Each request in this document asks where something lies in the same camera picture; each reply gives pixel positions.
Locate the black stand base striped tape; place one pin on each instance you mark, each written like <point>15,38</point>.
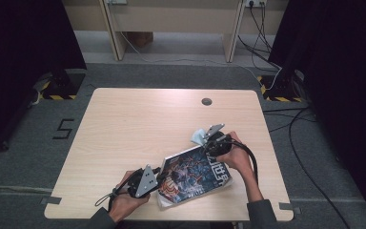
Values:
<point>281,89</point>
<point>62,86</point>

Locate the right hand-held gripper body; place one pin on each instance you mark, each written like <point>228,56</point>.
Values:
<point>220,144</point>

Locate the white wall power outlet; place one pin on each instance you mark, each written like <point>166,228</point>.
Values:
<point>255,2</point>

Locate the dark illustrated magazine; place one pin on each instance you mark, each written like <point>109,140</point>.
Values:
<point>190,178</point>

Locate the person's right hand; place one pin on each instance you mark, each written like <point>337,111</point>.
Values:
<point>236,157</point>

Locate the light blue cloth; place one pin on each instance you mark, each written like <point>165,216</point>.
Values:
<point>198,136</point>

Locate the dark curtain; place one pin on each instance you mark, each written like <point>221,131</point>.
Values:
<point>346,79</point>
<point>19,63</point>

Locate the grey floor tape piece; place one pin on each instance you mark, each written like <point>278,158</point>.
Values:
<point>52,200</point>
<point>290,207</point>

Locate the beige desk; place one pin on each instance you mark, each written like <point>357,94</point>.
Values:
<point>171,16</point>

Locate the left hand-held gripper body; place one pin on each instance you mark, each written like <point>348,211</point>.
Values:
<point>144,184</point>

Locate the brown cardboard box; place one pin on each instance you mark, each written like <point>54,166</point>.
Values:
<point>141,38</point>

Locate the person's left hand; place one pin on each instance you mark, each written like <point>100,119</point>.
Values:
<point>124,203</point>

